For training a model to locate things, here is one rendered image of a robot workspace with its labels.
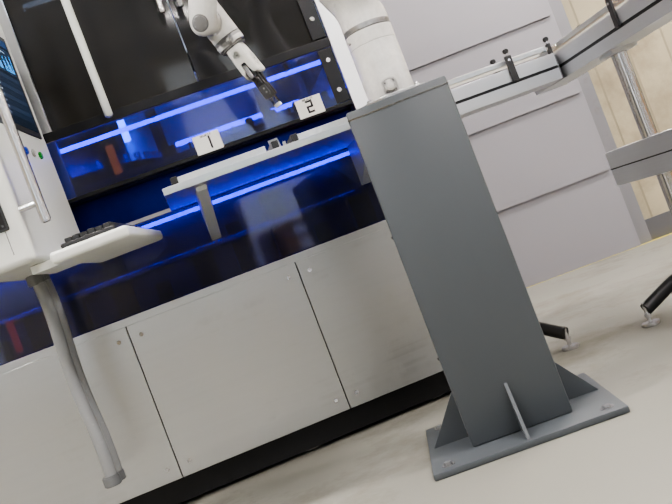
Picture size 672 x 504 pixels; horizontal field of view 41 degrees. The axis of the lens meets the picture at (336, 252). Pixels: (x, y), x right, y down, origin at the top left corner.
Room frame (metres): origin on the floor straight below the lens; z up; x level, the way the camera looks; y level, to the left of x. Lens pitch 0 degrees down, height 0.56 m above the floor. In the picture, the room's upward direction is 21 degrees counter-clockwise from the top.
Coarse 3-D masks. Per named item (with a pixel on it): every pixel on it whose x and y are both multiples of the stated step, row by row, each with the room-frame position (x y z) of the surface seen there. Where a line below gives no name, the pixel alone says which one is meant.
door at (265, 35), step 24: (168, 0) 2.78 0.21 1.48; (240, 0) 2.81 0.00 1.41; (264, 0) 2.82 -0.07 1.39; (288, 0) 2.83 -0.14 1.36; (240, 24) 2.80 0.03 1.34; (264, 24) 2.81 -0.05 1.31; (288, 24) 2.83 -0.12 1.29; (192, 48) 2.78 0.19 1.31; (264, 48) 2.81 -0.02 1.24; (288, 48) 2.82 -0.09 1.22; (216, 72) 2.79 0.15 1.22
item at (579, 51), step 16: (608, 0) 2.61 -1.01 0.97; (624, 0) 2.61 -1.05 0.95; (640, 0) 2.48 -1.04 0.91; (656, 0) 2.41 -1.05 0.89; (592, 16) 2.80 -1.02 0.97; (608, 16) 2.67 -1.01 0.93; (624, 16) 2.58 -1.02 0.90; (640, 16) 2.51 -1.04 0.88; (656, 16) 2.43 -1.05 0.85; (576, 32) 2.93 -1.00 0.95; (592, 32) 2.79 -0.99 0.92; (608, 32) 2.70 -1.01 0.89; (624, 32) 2.61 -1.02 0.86; (640, 32) 2.58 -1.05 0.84; (560, 48) 3.22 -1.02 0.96; (576, 48) 2.92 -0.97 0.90; (592, 48) 2.82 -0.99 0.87; (608, 48) 2.73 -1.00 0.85; (560, 64) 3.07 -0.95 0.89; (576, 64) 2.96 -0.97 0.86; (592, 64) 2.98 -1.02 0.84; (560, 80) 3.11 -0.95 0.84
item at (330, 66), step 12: (300, 0) 2.83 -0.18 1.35; (312, 0) 2.83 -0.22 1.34; (312, 12) 2.83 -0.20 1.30; (312, 24) 2.83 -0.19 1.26; (312, 36) 2.83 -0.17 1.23; (324, 36) 2.83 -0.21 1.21; (324, 60) 2.83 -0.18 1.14; (336, 72) 2.83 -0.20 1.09; (336, 84) 2.83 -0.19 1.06; (336, 96) 2.82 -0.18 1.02; (348, 96) 2.83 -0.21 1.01
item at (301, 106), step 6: (312, 96) 2.81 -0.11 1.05; (318, 96) 2.81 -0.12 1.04; (294, 102) 2.80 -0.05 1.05; (300, 102) 2.81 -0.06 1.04; (312, 102) 2.81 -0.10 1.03; (318, 102) 2.81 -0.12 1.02; (300, 108) 2.80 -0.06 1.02; (306, 108) 2.81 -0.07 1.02; (312, 108) 2.81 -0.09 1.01; (318, 108) 2.81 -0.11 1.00; (324, 108) 2.82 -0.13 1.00; (300, 114) 2.80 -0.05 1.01; (306, 114) 2.81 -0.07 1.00; (312, 114) 2.81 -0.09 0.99
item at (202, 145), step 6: (210, 132) 2.76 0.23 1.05; (216, 132) 2.76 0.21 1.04; (192, 138) 2.75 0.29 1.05; (198, 138) 2.76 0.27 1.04; (204, 138) 2.76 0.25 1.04; (210, 138) 2.76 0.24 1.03; (216, 138) 2.76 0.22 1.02; (198, 144) 2.75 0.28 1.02; (204, 144) 2.76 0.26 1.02; (216, 144) 2.76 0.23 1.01; (222, 144) 2.76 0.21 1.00; (198, 150) 2.75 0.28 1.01; (204, 150) 2.76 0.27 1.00; (210, 150) 2.76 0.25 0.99
